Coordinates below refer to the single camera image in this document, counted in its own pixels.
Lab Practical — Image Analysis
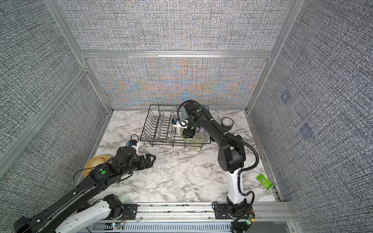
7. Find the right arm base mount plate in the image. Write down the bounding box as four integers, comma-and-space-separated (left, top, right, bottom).
212, 203, 234, 220

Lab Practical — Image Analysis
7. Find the lilac plastic cup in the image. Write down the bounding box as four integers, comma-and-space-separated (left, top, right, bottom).
196, 127, 205, 134

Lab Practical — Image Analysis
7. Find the aluminium front rail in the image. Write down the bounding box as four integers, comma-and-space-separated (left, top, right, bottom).
77, 202, 302, 233

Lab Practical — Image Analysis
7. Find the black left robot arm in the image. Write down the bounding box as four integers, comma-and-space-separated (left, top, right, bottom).
14, 146, 156, 233

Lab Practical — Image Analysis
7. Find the teal frosted cup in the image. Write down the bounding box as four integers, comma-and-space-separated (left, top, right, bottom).
181, 108, 188, 120

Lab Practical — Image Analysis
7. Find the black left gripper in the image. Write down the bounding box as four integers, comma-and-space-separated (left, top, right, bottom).
120, 152, 157, 178

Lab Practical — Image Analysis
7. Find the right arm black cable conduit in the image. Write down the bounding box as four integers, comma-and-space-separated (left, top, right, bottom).
177, 99, 260, 231

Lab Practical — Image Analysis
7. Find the pale yellow-green frosted cup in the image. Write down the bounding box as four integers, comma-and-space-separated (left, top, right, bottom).
192, 131, 205, 148

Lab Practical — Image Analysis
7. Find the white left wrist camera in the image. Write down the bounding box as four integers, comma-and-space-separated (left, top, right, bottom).
126, 134, 139, 153

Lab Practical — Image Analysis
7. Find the green marker pen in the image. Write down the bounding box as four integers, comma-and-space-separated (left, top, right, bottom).
256, 174, 274, 190

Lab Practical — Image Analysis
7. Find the black wire dish rack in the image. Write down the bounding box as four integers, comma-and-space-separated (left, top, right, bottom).
140, 104, 211, 148

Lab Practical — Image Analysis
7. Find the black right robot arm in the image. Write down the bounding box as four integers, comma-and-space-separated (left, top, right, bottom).
182, 101, 249, 218

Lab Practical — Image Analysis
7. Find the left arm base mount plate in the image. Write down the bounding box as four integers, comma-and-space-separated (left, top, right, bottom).
104, 204, 139, 221

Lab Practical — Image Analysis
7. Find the short green cup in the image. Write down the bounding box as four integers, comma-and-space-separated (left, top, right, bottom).
180, 128, 195, 141

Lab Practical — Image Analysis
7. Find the black tape roll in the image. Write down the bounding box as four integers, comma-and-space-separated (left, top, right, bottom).
220, 117, 234, 131

